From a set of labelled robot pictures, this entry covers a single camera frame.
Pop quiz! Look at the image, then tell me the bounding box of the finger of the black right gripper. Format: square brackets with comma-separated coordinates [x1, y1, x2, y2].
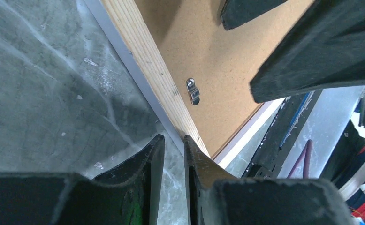
[250, 0, 365, 103]
[220, 0, 286, 30]

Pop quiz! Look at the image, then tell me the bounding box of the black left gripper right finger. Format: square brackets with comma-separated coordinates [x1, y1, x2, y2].
[184, 135, 353, 225]

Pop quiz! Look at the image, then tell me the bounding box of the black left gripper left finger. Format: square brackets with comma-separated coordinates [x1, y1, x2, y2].
[0, 135, 165, 225]

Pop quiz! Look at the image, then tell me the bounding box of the brown backing board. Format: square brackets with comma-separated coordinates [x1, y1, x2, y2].
[136, 0, 312, 158]

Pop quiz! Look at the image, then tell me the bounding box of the white wooden picture frame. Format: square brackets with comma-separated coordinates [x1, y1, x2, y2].
[83, 0, 286, 170]

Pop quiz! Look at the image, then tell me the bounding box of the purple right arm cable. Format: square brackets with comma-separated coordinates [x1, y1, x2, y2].
[286, 139, 314, 180]

